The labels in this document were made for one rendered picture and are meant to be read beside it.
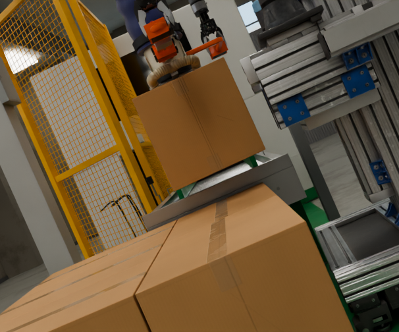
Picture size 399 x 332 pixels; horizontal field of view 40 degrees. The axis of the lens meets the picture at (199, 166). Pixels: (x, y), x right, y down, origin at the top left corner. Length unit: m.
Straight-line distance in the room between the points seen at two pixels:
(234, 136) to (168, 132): 0.26
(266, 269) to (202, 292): 0.14
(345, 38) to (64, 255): 2.11
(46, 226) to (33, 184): 0.25
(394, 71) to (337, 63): 0.29
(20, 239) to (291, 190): 9.87
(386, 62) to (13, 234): 10.51
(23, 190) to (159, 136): 1.32
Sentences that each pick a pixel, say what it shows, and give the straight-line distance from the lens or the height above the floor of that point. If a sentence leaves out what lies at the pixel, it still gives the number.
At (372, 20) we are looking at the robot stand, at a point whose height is 0.92.
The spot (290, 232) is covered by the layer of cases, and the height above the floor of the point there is 0.53.
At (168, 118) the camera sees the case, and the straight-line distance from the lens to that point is 2.18.
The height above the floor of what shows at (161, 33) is 1.18.
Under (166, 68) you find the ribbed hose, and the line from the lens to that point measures 2.32.
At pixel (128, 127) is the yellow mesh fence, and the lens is 3.71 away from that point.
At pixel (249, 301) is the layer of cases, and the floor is 0.43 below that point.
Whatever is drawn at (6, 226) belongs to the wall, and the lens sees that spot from 12.05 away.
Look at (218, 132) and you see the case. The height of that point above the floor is 0.81.
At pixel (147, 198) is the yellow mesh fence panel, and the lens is 3.22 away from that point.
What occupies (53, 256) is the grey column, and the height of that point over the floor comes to 0.56.
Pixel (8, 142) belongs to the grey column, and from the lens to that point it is 3.33.
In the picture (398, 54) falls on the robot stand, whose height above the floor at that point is 0.80.
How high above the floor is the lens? 0.76
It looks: 1 degrees down
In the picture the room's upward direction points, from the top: 24 degrees counter-clockwise
